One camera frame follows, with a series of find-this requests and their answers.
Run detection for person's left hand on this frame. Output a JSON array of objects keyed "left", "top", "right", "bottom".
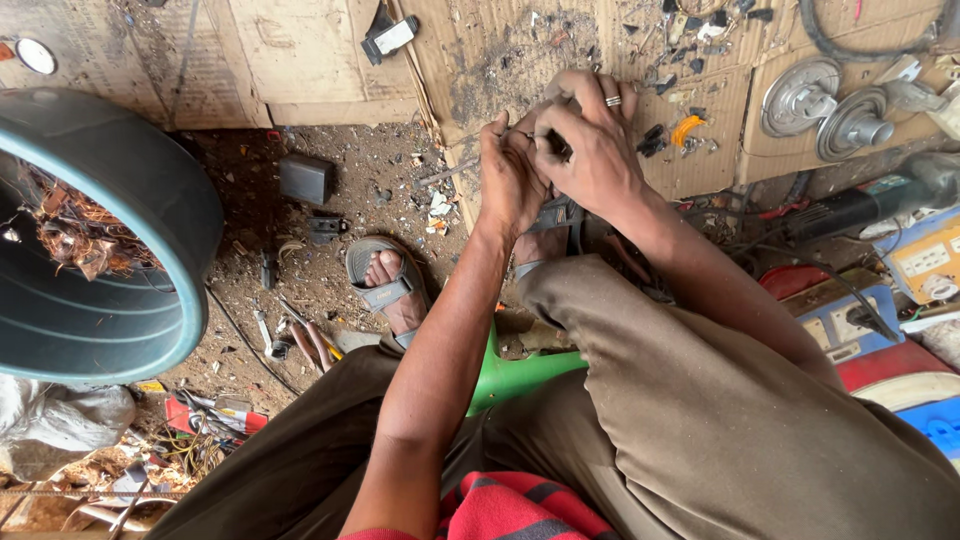
[{"left": 478, "top": 105, "right": 554, "bottom": 241}]

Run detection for person's right hand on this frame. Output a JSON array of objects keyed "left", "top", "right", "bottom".
[{"left": 532, "top": 70, "right": 649, "bottom": 220}]

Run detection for thin grey metal rod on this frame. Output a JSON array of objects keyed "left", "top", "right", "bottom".
[{"left": 416, "top": 129, "right": 535, "bottom": 189}]

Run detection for small black plastic parts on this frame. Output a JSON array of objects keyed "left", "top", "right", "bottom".
[{"left": 636, "top": 123, "right": 668, "bottom": 159}]

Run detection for curved orange plastic part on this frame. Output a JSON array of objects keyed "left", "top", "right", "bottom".
[{"left": 670, "top": 114, "right": 708, "bottom": 149}]

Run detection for large stained cardboard sheet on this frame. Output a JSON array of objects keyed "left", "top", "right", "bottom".
[{"left": 397, "top": 0, "right": 960, "bottom": 235}]

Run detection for heap of small scrap parts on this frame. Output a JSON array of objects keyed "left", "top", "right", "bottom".
[{"left": 621, "top": 0, "right": 777, "bottom": 78}]

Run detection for green plastic stool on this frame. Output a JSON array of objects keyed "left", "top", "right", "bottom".
[{"left": 466, "top": 322, "right": 591, "bottom": 418}]

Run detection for black plastic box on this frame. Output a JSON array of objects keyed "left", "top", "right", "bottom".
[{"left": 278, "top": 153, "right": 337, "bottom": 207}]

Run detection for round silver metal disc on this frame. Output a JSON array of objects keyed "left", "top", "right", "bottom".
[{"left": 760, "top": 56, "right": 843, "bottom": 139}]

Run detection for red round lid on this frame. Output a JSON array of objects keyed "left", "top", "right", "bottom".
[{"left": 758, "top": 263, "right": 831, "bottom": 302}]

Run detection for black angle grinder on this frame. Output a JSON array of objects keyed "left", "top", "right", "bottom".
[{"left": 778, "top": 152, "right": 960, "bottom": 243}]

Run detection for silver metal disc with hub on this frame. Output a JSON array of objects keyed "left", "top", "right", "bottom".
[{"left": 814, "top": 85, "right": 897, "bottom": 163}]

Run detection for silver metal wrench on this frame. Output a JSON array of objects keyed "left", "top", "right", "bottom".
[{"left": 252, "top": 308, "right": 294, "bottom": 363}]

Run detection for blue extension socket board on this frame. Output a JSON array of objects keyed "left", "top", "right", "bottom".
[{"left": 793, "top": 283, "right": 906, "bottom": 366}]

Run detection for brown trousers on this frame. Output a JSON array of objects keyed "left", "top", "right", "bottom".
[{"left": 144, "top": 253, "right": 960, "bottom": 540}]

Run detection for worn cardboard sheet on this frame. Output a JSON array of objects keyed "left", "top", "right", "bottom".
[{"left": 0, "top": 0, "right": 426, "bottom": 130}]

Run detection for black power plug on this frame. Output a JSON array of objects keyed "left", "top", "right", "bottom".
[{"left": 845, "top": 303, "right": 899, "bottom": 344}]

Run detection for red striped cloth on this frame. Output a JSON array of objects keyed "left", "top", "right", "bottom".
[{"left": 339, "top": 470, "right": 620, "bottom": 540}]

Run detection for yellow socket box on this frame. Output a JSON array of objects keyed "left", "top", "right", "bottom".
[{"left": 873, "top": 216, "right": 960, "bottom": 306}]

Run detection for large blue plastic tub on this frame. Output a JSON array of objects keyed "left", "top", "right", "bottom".
[{"left": 0, "top": 88, "right": 225, "bottom": 386}]

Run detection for red plastic container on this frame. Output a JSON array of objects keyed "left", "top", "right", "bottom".
[{"left": 832, "top": 339, "right": 955, "bottom": 393}]

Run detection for red printed packet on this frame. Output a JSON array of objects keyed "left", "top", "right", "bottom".
[{"left": 163, "top": 388, "right": 270, "bottom": 441}]

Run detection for white round plate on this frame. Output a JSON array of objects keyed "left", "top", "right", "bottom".
[{"left": 850, "top": 370, "right": 960, "bottom": 414}]

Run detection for blue plastic crate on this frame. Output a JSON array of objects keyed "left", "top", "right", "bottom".
[{"left": 895, "top": 396, "right": 960, "bottom": 464}]

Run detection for white round disc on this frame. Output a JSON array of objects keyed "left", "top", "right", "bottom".
[{"left": 14, "top": 36, "right": 59, "bottom": 77}]

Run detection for white plastic sack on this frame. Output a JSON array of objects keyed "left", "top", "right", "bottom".
[{"left": 0, "top": 373, "right": 138, "bottom": 483}]

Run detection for grey strap sandal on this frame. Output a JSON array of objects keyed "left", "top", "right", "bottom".
[
  {"left": 514, "top": 195, "right": 588, "bottom": 282},
  {"left": 345, "top": 235, "right": 433, "bottom": 351}
]

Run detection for black and white switch part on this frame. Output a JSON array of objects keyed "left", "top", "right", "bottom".
[{"left": 359, "top": 13, "right": 420, "bottom": 67}]

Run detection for small black bracket part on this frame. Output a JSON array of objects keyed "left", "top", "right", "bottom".
[{"left": 306, "top": 215, "right": 351, "bottom": 246}]

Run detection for yellow handled screwdriver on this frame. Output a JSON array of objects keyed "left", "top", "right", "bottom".
[{"left": 276, "top": 295, "right": 346, "bottom": 362}]

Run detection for red handled pliers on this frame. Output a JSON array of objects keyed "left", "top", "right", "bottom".
[{"left": 288, "top": 321, "right": 336, "bottom": 374}]

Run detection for black looped cable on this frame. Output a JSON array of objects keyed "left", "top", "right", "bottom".
[{"left": 798, "top": 0, "right": 948, "bottom": 66}]

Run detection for tangle of copper wire scrap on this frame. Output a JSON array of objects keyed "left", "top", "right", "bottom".
[{"left": 21, "top": 166, "right": 168, "bottom": 283}]

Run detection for heap of wire and scrap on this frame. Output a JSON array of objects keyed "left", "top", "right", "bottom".
[{"left": 0, "top": 427, "right": 226, "bottom": 540}]

